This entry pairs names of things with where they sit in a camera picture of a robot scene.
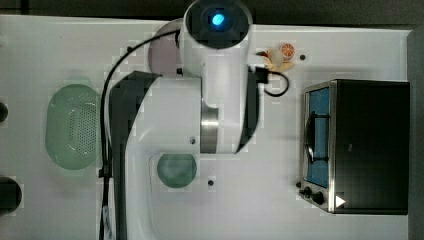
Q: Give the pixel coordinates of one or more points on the yellow toy fruit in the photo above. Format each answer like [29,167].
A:
[274,60]

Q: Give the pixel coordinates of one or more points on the orange slice toy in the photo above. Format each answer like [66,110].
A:
[287,50]

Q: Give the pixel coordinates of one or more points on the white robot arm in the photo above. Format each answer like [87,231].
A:
[161,125]

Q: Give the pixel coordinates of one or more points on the green plastic cup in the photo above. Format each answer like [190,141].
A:
[176,170]

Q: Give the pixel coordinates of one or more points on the grey round plate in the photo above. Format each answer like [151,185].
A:
[163,53]

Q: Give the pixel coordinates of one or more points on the black steel toaster oven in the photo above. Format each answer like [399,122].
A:
[367,140]

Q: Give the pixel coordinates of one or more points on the black oven knob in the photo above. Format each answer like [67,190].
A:
[318,198]
[306,191]

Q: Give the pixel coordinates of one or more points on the green perforated colander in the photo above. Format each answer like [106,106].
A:
[72,137]

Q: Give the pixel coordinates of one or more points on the black oven door handle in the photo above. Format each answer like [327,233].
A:
[310,137]

